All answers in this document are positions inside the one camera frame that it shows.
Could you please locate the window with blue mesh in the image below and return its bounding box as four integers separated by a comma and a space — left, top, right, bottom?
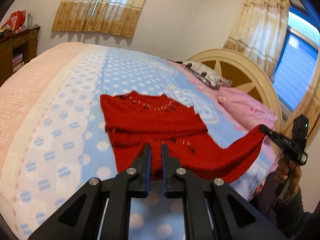
273, 7, 319, 112

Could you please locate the beige curtain far window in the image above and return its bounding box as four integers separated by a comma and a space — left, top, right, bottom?
52, 0, 145, 38

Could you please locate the blue polka dot bedsheet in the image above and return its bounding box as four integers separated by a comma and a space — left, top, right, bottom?
0, 42, 278, 240

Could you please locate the person right hand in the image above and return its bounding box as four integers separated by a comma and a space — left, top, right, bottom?
274, 153, 302, 201

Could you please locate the brown wooden desk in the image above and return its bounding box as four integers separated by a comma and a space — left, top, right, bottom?
0, 26, 41, 85

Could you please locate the cream round headboard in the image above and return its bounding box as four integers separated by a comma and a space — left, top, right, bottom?
189, 49, 283, 132

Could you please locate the red knitted sweater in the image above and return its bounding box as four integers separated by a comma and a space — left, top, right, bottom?
100, 91, 265, 183

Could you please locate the beige curtain side window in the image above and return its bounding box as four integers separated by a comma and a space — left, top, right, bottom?
223, 0, 291, 80

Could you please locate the dark jacket sleeve forearm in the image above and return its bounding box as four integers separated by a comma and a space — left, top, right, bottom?
257, 172, 313, 238

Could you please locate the pink folded quilt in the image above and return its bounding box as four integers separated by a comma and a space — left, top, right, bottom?
216, 87, 278, 131

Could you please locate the patterned grey white pillow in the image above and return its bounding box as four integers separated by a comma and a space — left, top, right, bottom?
182, 61, 233, 90

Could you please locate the red gift bag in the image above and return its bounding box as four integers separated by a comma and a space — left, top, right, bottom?
1, 10, 27, 31

